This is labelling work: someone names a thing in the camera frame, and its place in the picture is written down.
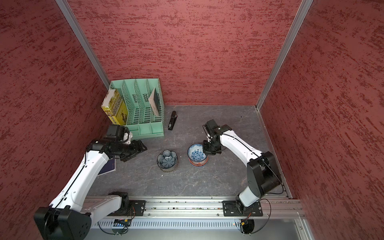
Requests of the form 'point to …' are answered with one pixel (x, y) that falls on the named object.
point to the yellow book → (115, 106)
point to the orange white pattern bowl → (198, 163)
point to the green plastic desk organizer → (143, 99)
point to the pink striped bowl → (169, 170)
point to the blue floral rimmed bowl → (195, 153)
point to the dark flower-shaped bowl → (168, 160)
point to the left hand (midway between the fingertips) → (140, 154)
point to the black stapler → (173, 120)
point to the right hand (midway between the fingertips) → (206, 155)
